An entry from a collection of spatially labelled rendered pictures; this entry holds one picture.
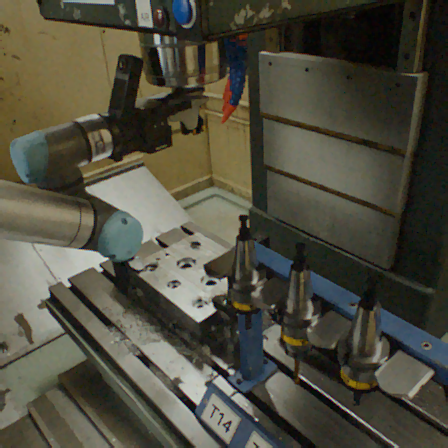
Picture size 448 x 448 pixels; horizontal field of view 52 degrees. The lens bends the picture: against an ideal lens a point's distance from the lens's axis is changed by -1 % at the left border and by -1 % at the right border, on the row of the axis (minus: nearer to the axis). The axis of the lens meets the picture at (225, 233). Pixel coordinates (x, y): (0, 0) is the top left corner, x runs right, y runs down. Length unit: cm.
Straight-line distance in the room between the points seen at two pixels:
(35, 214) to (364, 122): 82
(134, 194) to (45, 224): 138
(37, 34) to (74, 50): 14
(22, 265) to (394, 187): 126
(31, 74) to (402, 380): 159
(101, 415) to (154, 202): 104
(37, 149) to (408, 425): 80
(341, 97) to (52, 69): 109
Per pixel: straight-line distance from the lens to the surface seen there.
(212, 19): 53
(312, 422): 95
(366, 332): 60
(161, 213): 195
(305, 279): 64
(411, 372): 63
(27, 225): 64
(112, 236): 69
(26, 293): 173
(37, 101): 188
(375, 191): 124
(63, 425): 125
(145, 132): 85
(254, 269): 72
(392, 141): 116
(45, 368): 156
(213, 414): 92
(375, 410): 99
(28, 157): 77
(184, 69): 84
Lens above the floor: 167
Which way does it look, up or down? 32 degrees down
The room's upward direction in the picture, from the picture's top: 4 degrees counter-clockwise
